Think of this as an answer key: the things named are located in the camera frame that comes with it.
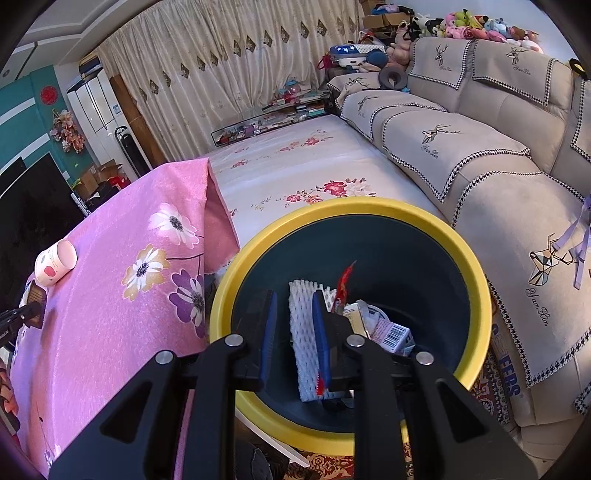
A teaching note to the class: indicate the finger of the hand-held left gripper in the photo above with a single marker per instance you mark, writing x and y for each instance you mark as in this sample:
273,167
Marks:
18,316

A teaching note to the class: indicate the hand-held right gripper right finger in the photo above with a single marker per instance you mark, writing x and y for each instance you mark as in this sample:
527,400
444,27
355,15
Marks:
321,341

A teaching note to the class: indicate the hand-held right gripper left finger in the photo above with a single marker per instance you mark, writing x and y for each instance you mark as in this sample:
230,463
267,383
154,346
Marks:
270,341

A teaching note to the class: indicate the white foam net sleeve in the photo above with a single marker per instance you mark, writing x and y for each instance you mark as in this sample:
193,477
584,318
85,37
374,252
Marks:
300,323

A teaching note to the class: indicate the white and pink paper cup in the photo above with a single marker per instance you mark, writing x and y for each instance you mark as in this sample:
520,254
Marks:
53,267

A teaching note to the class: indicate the red wrapper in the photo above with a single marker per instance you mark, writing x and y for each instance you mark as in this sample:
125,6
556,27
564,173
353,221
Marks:
344,284

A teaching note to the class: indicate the small blue and white box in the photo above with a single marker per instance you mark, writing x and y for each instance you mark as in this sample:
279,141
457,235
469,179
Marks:
392,337

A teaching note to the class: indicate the yellow rimmed dark bin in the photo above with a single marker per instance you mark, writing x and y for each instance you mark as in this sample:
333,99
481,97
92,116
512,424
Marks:
369,240

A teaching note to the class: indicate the black television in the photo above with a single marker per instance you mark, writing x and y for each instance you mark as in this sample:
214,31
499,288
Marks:
32,221

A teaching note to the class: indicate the pink floral tablecloth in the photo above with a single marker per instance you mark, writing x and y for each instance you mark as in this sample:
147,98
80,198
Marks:
115,323

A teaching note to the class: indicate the open cardboard boxes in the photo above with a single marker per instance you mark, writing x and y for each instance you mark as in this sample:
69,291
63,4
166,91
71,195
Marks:
99,175

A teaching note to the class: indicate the white floral cloth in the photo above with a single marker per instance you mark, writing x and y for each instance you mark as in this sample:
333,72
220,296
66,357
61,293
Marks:
286,166

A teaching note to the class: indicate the artificial flower bunch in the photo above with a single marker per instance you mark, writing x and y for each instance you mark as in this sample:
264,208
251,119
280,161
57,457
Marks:
67,131

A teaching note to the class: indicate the white standing cabinet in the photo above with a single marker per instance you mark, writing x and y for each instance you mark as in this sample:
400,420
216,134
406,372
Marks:
97,106

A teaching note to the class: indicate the beige sofa with deer covers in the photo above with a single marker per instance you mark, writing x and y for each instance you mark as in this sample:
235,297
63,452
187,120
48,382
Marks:
485,161

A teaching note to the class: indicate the grey neck pillow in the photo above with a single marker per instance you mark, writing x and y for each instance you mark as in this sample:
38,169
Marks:
392,78

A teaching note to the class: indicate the purple ribbon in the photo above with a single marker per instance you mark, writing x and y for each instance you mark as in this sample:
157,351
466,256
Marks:
579,249

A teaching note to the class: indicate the cream patterned curtain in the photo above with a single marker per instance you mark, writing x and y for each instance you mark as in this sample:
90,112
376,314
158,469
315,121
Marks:
231,69

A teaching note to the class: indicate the blue star printed bag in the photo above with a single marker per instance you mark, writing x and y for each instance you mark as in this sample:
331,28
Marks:
348,55

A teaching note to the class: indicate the stacked cardboard boxes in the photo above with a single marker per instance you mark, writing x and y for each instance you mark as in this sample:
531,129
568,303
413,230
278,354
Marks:
383,16

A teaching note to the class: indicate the pile of plush toys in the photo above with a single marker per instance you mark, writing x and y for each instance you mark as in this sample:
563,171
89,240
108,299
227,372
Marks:
471,25

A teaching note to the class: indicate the black and yellow plush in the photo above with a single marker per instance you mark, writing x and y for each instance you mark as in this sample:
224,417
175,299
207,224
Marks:
579,67

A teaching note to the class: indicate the red round wall ornament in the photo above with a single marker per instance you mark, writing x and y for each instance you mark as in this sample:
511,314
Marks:
48,95

